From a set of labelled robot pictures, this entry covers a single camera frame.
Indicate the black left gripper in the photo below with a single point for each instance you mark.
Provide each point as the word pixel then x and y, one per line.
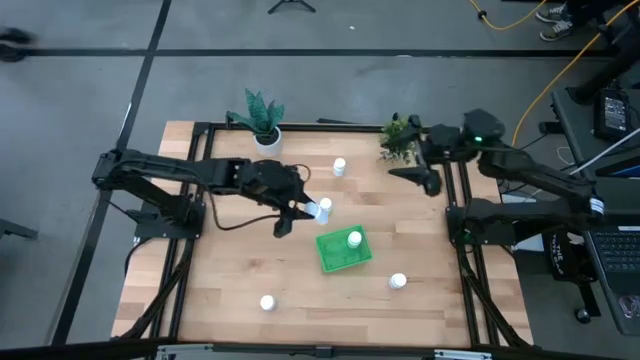
pixel 270 182

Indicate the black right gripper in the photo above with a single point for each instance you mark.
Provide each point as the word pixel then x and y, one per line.
pixel 442 142

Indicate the green plastic basket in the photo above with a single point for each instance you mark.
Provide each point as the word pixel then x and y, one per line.
pixel 337 255

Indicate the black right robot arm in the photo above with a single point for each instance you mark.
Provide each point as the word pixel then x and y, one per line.
pixel 530 172

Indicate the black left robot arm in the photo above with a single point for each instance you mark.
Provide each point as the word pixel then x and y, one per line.
pixel 165 165

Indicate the small green leafy plant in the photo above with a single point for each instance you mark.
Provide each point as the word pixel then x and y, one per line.
pixel 397 150

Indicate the teal plant in white pot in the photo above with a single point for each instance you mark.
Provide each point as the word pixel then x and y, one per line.
pixel 268 142

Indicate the white paper sheet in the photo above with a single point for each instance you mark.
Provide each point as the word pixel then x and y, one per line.
pixel 532 243

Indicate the black side desk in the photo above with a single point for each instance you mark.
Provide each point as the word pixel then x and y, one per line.
pixel 575 130

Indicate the black bag with white print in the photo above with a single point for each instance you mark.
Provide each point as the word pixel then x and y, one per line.
pixel 557 257

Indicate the black tripod foot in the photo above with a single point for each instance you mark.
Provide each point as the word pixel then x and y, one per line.
pixel 291 2

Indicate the person's shoe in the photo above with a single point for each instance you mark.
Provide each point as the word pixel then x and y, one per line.
pixel 556 31
pixel 552 12

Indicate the black stand pole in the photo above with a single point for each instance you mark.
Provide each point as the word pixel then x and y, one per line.
pixel 607 75

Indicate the black laptop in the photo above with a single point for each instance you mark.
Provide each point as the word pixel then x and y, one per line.
pixel 617 250

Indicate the black caster wheel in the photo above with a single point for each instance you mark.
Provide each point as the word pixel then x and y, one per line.
pixel 582 315

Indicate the black stand foot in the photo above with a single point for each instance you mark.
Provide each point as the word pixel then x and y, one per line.
pixel 15 230

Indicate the black aluminium table frame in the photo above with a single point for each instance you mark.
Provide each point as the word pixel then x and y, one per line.
pixel 325 127

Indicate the black camera rig beam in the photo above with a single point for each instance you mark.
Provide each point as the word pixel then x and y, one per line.
pixel 325 352

